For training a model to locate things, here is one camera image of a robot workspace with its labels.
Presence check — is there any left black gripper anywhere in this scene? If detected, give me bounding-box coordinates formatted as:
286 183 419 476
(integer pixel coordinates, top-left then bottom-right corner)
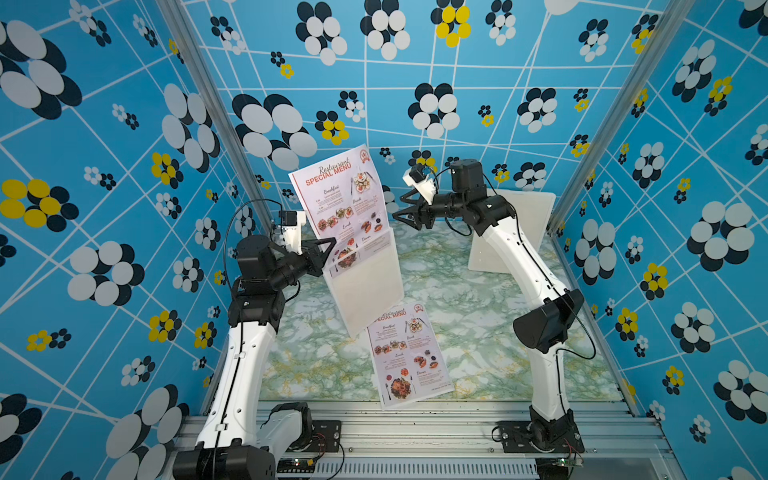
269 236 335 293

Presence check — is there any white narrow rack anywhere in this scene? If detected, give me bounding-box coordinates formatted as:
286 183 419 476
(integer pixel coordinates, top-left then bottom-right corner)
323 228 404 338
468 189 556 274

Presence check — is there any restaurant menu sheet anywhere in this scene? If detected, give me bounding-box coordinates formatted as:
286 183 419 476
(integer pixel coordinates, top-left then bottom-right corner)
367 303 454 410
289 145 392 277

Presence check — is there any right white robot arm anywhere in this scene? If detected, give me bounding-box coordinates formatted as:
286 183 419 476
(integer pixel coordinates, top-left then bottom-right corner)
393 159 584 452

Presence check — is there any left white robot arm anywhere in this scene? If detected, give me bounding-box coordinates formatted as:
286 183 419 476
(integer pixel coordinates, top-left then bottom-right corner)
172 235 336 479

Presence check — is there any left small circuit board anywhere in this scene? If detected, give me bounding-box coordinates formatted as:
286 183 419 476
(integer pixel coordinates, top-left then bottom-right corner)
277 458 318 476

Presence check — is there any small circuit board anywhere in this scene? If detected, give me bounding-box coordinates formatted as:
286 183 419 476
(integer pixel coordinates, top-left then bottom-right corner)
536 458 583 480
277 458 318 476

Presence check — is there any right small circuit board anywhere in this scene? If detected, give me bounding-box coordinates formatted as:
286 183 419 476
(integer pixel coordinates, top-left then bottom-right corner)
536 458 583 480

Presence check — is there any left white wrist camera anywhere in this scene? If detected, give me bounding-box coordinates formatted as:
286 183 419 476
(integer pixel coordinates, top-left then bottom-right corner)
275 210 306 254

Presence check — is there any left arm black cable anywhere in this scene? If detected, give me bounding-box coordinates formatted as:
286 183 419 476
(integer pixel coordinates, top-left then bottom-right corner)
209 197 286 480

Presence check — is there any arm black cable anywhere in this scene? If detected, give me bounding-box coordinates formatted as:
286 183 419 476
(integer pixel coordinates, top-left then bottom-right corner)
428 164 598 421
209 197 286 480

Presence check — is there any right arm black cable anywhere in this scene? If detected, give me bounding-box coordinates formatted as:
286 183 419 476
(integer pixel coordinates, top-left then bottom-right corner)
428 164 598 421

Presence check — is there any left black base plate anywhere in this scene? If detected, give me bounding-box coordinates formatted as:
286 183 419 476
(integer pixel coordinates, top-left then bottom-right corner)
288 420 343 454

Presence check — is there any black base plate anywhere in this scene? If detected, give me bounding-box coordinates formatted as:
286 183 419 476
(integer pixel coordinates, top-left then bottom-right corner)
288 420 343 454
491 421 585 455

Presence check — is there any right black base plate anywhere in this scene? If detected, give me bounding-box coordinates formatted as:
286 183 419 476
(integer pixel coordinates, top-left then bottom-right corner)
491 421 585 455

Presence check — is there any left aluminium corner post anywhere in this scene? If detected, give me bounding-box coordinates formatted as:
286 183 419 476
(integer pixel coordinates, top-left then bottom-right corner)
158 0 272 231

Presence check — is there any aluminium corner post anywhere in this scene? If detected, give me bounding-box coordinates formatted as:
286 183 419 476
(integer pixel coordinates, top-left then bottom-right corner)
158 0 272 231
547 0 695 237

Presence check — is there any right aluminium corner post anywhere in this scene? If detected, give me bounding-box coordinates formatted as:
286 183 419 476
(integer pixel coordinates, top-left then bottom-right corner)
547 0 695 237

